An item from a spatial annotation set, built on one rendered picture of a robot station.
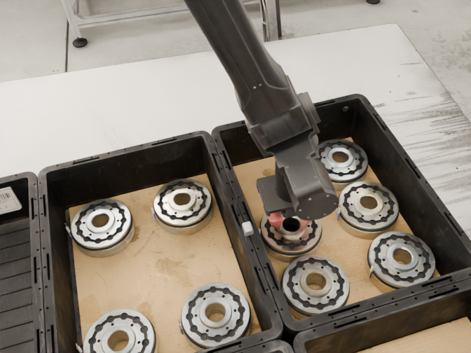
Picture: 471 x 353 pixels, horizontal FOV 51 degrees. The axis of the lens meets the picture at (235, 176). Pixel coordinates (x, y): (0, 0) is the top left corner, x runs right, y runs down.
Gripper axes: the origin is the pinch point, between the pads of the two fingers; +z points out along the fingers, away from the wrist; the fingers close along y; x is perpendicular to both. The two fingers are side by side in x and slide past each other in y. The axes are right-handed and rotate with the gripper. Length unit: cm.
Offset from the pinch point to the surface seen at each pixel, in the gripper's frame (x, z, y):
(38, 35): 212, 88, -75
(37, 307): -8.4, -6.2, -38.7
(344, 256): -6.2, 4.1, 7.4
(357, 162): 10.2, 1.0, 16.0
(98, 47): 191, 88, -43
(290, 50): 68, 18, 22
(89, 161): 16.9, -6.0, -30.7
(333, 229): -0.6, 4.1, 7.6
